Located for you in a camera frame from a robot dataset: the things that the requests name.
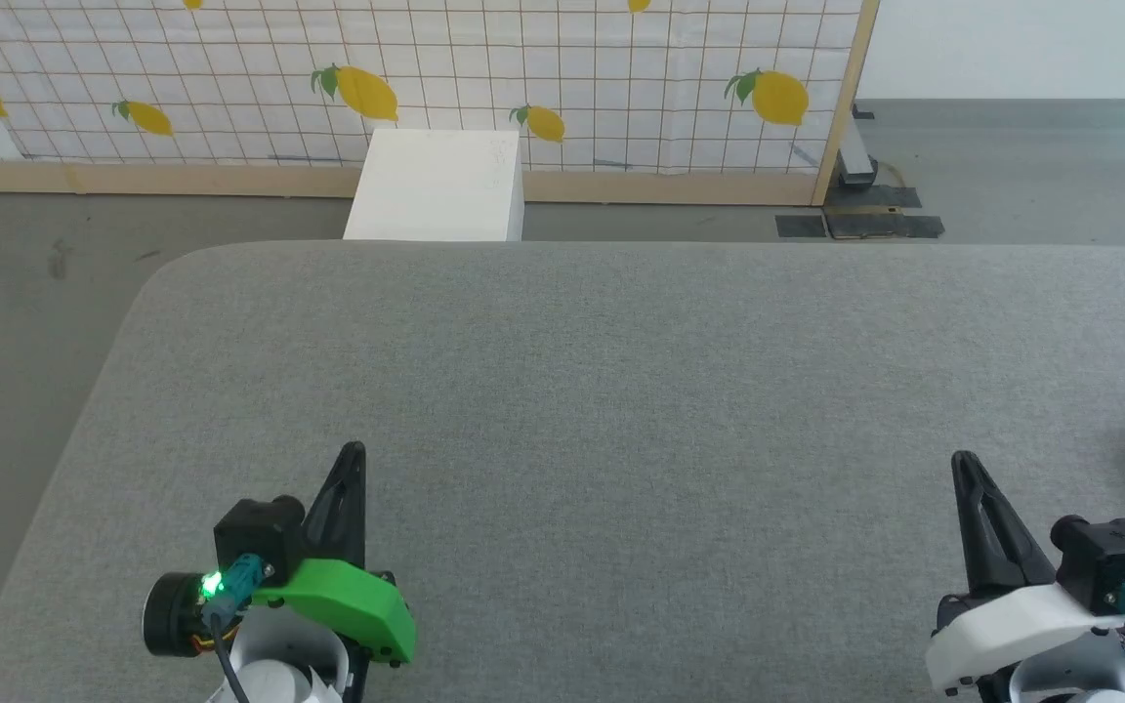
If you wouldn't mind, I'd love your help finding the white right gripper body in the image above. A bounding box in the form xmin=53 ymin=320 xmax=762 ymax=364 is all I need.
xmin=924 ymin=581 xmax=1125 ymax=703

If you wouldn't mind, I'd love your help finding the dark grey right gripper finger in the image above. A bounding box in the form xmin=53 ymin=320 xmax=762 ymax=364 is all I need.
xmin=962 ymin=451 xmax=1058 ymax=590
xmin=952 ymin=451 xmax=1009 ymax=596

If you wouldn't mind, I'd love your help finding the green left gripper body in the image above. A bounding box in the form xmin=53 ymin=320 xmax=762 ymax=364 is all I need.
xmin=142 ymin=558 xmax=418 ymax=703

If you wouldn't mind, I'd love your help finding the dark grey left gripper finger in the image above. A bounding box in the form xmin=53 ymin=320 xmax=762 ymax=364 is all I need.
xmin=329 ymin=443 xmax=369 ymax=569
xmin=303 ymin=443 xmax=359 ymax=568

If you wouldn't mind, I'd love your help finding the long black floor tape patch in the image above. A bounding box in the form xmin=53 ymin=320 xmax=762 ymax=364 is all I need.
xmin=825 ymin=208 xmax=946 ymax=242

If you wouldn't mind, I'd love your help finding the white rectangular box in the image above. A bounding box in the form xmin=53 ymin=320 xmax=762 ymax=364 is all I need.
xmin=342 ymin=129 xmax=525 ymax=243

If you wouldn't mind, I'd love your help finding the black floor plate under foot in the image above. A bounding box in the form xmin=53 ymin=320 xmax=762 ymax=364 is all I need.
xmin=822 ymin=184 xmax=924 ymax=210

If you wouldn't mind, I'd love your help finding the grey metal panel foot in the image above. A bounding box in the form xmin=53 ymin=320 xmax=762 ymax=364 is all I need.
xmin=836 ymin=102 xmax=882 ymax=188

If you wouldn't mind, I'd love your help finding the lemon print grid screen panel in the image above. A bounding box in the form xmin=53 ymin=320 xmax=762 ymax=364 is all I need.
xmin=0 ymin=0 xmax=882 ymax=207

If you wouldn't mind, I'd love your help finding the left camera cable teal plug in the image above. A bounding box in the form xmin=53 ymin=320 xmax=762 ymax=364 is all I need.
xmin=195 ymin=554 xmax=268 ymax=703

